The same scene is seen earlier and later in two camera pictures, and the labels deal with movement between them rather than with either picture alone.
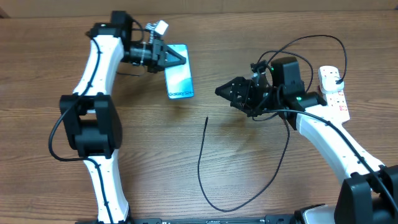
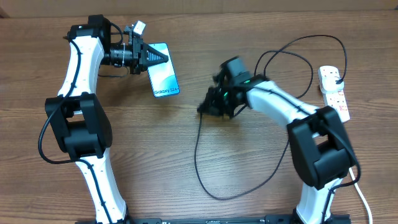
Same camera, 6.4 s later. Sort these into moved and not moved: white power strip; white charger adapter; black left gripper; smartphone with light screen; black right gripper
Moved: smartphone with light screen; black right gripper; black left gripper
Not moved: white power strip; white charger adapter
